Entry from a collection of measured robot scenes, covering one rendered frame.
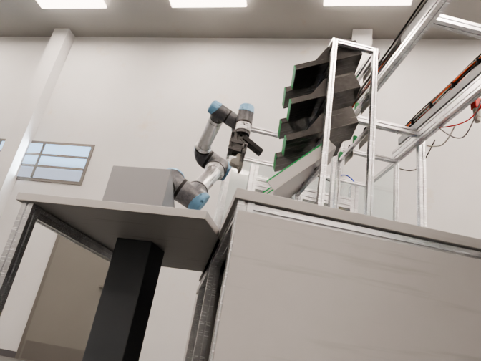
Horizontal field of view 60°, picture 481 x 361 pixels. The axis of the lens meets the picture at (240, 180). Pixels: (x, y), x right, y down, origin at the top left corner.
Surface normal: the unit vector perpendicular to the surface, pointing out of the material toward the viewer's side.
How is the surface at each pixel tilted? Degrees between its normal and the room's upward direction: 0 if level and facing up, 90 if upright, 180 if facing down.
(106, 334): 90
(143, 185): 90
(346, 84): 90
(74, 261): 90
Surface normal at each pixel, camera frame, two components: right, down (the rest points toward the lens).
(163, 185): -0.18, -0.42
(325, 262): 0.16, -0.37
